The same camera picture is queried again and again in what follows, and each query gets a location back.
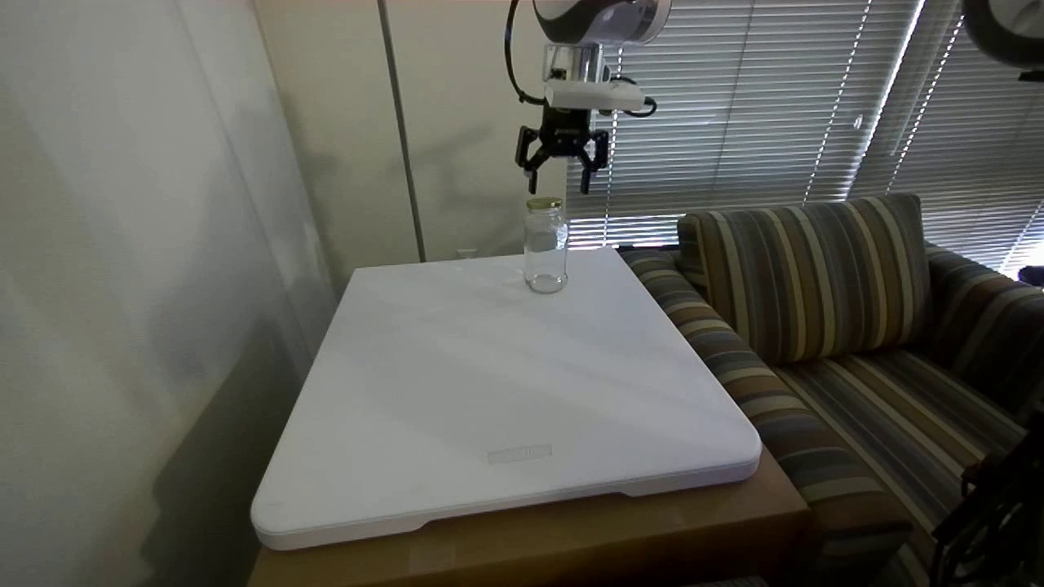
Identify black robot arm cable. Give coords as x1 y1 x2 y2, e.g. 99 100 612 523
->
500 0 552 110

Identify black metal stand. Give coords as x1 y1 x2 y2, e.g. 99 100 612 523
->
928 389 1044 587

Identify striped sofa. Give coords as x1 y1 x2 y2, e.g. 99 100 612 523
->
616 240 1044 587

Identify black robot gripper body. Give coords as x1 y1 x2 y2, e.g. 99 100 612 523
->
538 108 597 157

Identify white window blinds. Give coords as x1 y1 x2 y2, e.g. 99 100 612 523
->
566 0 1044 253

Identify clear glass jar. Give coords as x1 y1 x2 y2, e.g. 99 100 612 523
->
518 193 571 297

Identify striped sofa cushion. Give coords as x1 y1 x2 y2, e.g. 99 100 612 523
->
677 193 935 369

